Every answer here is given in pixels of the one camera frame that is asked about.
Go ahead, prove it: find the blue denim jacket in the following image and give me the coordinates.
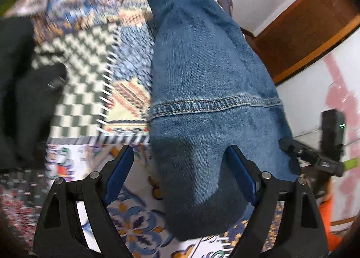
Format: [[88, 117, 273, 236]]
[[148, 0, 301, 241]]

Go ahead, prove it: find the grey purple backpack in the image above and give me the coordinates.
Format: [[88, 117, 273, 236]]
[[217, 0, 233, 17]]

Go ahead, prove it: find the black garment pile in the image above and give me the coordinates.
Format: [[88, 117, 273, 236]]
[[1, 17, 67, 171]]

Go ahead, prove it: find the wooden wardrobe with sliding door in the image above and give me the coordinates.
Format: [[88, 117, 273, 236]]
[[274, 14, 360, 228]]

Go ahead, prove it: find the patchwork patterned bed quilt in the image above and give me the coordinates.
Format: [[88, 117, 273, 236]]
[[1, 0, 253, 257]]

